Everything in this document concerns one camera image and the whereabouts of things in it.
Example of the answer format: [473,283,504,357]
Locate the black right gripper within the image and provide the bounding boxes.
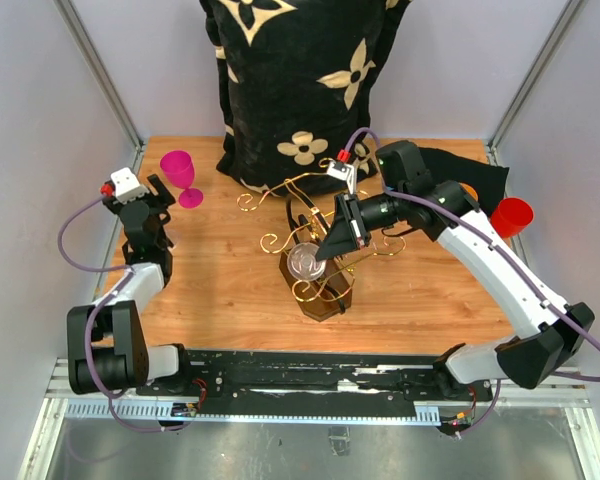
[316,187,407,261]

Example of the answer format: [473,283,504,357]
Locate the clear wine glass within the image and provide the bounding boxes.
[167,235,181,251]
[287,242,326,282]

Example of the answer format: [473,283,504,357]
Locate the pink wine glass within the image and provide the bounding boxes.
[160,150,204,209]

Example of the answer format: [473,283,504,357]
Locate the orange wine glass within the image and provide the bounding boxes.
[461,183,479,201]

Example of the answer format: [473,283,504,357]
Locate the red wine glass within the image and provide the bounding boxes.
[490,197,534,239]

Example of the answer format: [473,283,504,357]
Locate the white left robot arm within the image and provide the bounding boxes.
[57,167,194,396]

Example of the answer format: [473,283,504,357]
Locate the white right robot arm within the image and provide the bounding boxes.
[315,140,595,400]

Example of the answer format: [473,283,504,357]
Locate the black folded cloth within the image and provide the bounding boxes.
[420,148,509,216]

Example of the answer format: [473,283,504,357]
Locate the black floral pillow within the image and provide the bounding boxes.
[201,0,410,196]

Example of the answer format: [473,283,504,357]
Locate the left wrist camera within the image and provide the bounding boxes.
[100,167,149,204]

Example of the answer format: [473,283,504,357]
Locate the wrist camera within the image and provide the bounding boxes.
[327,149,358,195]
[100,167,149,204]

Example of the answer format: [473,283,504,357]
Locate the gold wire wine glass rack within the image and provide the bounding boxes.
[236,174,406,322]

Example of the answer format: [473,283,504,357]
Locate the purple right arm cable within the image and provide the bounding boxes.
[342,127,600,441]

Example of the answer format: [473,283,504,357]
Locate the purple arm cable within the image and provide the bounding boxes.
[58,194,201,432]
[342,127,600,441]

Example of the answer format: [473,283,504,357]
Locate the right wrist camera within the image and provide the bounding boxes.
[327,149,358,195]

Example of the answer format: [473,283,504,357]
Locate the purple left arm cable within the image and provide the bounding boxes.
[58,194,201,432]

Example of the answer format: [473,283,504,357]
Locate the black mounting rail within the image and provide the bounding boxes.
[137,349,492,421]

